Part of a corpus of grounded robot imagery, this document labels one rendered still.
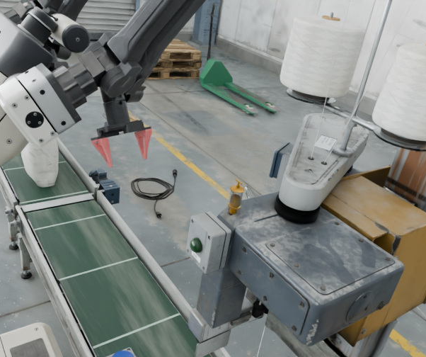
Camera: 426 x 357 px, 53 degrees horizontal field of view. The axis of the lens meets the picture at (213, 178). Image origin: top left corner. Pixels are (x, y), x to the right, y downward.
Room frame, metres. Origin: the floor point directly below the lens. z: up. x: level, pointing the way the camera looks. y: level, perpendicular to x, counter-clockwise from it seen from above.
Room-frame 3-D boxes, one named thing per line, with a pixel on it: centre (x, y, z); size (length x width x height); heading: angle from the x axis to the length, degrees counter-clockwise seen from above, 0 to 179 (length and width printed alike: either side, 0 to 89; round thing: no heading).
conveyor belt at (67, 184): (2.95, 1.57, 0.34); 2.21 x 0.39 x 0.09; 39
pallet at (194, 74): (6.65, 1.21, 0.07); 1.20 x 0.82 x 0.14; 127
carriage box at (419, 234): (0.92, -0.44, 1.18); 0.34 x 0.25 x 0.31; 129
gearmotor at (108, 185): (2.39, 0.72, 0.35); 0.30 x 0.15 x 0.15; 39
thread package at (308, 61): (1.03, -0.20, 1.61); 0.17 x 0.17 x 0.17
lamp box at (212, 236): (0.68, -0.01, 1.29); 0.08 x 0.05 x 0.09; 39
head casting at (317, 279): (0.68, -0.19, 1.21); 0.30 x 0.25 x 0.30; 39
